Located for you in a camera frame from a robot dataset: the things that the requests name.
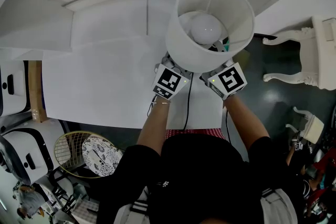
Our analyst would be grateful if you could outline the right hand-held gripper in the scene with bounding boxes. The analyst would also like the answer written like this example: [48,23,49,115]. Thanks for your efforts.
[201,40,248,101]

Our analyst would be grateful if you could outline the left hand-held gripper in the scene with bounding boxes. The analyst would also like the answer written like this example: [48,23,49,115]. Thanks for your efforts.
[152,52,190,100]

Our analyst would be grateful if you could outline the white table lamp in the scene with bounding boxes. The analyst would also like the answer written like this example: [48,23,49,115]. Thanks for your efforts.
[165,0,256,74]

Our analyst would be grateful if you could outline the person's right forearm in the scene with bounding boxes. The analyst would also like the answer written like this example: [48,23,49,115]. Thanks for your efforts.
[223,94,271,150]

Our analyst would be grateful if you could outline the person's left forearm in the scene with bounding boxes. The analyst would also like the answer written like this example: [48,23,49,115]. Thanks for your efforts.
[136,97,171,155]

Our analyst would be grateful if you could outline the white desk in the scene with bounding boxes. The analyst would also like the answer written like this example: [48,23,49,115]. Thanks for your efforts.
[41,0,224,130]

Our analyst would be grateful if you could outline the red checked garment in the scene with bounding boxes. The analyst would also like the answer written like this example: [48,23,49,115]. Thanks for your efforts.
[164,128,226,141]

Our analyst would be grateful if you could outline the white ornate dressing table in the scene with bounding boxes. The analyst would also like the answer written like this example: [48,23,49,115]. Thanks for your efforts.
[262,16,336,91]

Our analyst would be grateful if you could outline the floral round seat cushion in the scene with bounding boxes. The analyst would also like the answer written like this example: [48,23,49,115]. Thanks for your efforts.
[81,135,124,177]

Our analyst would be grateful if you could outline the person's black shirt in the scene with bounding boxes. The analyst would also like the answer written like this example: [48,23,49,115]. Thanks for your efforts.
[89,135,305,224]

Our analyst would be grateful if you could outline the white remote control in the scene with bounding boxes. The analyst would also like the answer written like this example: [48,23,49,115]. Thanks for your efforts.
[88,148,106,166]

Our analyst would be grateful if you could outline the white ornate stool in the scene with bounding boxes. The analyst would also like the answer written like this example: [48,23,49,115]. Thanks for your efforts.
[285,106,325,145]

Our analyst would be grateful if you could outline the brown cardboard box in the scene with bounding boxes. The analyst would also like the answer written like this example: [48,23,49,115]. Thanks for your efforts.
[28,60,48,123]

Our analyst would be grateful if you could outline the white and black appliance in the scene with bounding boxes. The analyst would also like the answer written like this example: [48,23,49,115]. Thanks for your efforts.
[0,119,65,184]
[0,60,31,118]

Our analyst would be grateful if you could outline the thin black cable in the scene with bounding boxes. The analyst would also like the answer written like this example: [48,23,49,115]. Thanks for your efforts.
[183,73,194,131]

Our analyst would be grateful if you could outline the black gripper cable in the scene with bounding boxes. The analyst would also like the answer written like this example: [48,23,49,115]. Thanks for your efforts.
[146,95,158,118]
[224,109,232,144]

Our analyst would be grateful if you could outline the gold wire chair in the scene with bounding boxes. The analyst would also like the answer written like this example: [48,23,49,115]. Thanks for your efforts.
[54,131,125,178]

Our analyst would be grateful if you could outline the white backpack straps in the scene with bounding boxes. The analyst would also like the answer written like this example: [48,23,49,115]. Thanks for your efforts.
[114,187,299,224]

